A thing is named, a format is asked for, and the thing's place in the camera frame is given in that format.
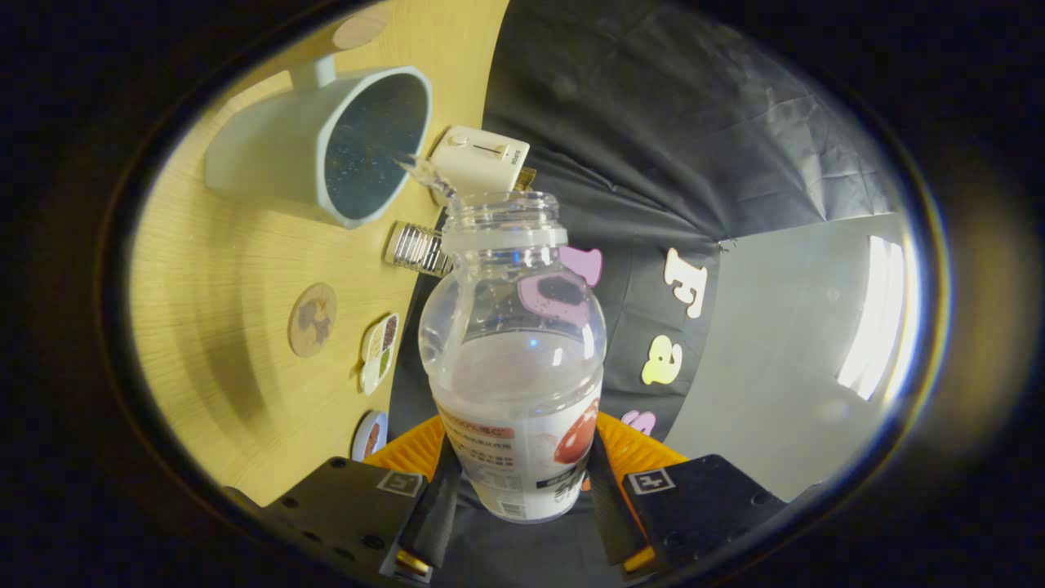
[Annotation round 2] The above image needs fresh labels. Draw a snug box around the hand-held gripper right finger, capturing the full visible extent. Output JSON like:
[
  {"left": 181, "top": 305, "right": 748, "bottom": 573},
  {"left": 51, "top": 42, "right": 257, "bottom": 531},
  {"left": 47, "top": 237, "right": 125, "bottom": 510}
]
[{"left": 588, "top": 411, "right": 789, "bottom": 577}]

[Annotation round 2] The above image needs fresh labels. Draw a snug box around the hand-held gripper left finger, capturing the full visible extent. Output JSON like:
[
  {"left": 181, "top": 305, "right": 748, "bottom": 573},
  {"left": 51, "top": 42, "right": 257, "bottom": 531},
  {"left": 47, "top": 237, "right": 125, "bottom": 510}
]
[{"left": 261, "top": 415, "right": 462, "bottom": 582}]

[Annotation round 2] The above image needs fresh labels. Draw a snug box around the clear juice bottle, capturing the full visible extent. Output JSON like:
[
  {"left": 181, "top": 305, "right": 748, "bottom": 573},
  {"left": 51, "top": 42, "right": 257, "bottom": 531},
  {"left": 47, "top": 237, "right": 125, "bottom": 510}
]
[{"left": 418, "top": 190, "right": 607, "bottom": 523}]

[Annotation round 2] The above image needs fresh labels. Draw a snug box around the round patterned coaster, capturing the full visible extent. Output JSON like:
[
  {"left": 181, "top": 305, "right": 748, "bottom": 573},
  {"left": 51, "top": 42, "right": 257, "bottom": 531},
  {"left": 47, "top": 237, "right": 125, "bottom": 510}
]
[{"left": 287, "top": 283, "right": 339, "bottom": 359}]

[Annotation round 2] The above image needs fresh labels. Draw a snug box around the pale green cup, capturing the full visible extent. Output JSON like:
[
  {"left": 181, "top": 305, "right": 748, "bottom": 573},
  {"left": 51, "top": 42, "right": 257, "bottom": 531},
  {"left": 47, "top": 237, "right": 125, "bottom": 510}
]
[{"left": 204, "top": 7, "right": 434, "bottom": 229}]

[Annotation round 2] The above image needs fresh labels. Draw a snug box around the blue plate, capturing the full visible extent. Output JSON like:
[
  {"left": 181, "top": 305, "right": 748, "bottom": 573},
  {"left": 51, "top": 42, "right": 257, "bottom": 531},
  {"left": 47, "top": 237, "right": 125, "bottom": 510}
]
[{"left": 351, "top": 410, "right": 389, "bottom": 463}]

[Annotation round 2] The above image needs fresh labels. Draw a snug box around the white divided bean dish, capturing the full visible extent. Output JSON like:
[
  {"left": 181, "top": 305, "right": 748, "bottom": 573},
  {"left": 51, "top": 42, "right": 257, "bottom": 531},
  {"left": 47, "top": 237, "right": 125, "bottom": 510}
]
[{"left": 360, "top": 313, "right": 401, "bottom": 396}]

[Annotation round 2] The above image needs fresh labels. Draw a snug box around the wooden table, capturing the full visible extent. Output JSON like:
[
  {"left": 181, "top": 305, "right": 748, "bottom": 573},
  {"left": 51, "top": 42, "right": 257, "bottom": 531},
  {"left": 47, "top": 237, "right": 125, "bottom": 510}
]
[{"left": 129, "top": 0, "right": 511, "bottom": 507}]

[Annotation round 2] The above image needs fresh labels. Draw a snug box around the white toaster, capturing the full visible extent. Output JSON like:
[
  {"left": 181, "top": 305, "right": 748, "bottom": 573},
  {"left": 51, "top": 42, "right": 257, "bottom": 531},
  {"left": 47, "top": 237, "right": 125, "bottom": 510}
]
[{"left": 429, "top": 125, "right": 531, "bottom": 197}]

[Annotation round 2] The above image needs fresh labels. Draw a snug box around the black backdrop cloth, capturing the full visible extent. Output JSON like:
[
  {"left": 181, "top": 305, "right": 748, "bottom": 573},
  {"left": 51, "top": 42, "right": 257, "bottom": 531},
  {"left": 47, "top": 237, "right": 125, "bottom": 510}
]
[{"left": 388, "top": 0, "right": 907, "bottom": 587}]

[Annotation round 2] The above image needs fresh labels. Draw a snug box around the metal wire basket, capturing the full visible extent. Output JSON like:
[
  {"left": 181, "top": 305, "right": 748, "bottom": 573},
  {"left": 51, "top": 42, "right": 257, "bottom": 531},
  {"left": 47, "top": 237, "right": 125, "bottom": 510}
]
[{"left": 384, "top": 222, "right": 452, "bottom": 277}]

